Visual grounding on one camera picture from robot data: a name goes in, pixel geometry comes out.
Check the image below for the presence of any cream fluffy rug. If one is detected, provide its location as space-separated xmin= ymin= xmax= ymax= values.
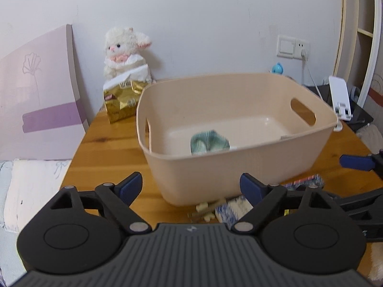
xmin=357 ymin=124 xmax=383 ymax=156

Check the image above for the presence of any green white sock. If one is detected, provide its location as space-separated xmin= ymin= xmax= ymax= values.
xmin=190 ymin=130 xmax=231 ymax=155

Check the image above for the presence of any white charger cable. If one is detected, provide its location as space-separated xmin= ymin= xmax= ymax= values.
xmin=304 ymin=58 xmax=330 ymax=104

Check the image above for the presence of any cream shelf unit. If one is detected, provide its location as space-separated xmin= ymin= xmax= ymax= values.
xmin=333 ymin=0 xmax=383 ymax=109

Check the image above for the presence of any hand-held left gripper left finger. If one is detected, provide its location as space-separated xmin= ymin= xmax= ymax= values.
xmin=49 ymin=172 xmax=152 ymax=236

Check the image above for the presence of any grey blue bedsheet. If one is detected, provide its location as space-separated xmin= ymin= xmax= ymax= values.
xmin=0 ymin=160 xmax=26 ymax=285

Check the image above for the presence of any white phone stand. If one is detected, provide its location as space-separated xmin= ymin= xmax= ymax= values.
xmin=328 ymin=76 xmax=354 ymax=122

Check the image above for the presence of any blue white sock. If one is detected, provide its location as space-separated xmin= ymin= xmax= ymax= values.
xmin=215 ymin=196 xmax=253 ymax=229

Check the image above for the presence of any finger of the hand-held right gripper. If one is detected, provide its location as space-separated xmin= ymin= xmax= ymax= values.
xmin=325 ymin=188 xmax=383 ymax=219
xmin=339 ymin=149 xmax=383 ymax=181

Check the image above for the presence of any beige plastic basin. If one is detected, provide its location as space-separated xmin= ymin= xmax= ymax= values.
xmin=136 ymin=72 xmax=339 ymax=207

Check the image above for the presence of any white wall switch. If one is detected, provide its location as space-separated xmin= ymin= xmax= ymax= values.
xmin=277 ymin=35 xmax=297 ymax=59

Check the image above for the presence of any pink bed headboard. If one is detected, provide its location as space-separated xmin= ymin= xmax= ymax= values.
xmin=0 ymin=24 xmax=90 ymax=161

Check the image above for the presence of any colourful striped sock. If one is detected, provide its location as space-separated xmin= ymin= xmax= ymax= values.
xmin=283 ymin=174 xmax=325 ymax=191

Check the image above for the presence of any white wall socket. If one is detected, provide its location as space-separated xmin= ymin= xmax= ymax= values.
xmin=295 ymin=38 xmax=310 ymax=61

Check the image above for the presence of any gold tissue pack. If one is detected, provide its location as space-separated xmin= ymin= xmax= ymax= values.
xmin=103 ymin=79 xmax=148 ymax=124

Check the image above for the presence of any beige plastic clip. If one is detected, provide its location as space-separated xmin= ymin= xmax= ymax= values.
xmin=195 ymin=199 xmax=226 ymax=214

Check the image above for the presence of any black side cabinet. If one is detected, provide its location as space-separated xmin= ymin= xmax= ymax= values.
xmin=305 ymin=85 xmax=374 ymax=132

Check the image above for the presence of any white plush lamb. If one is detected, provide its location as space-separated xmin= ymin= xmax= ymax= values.
xmin=103 ymin=27 xmax=153 ymax=80

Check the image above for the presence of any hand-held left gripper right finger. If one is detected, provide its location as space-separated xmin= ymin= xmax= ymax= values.
xmin=230 ymin=173 xmax=340 ymax=235

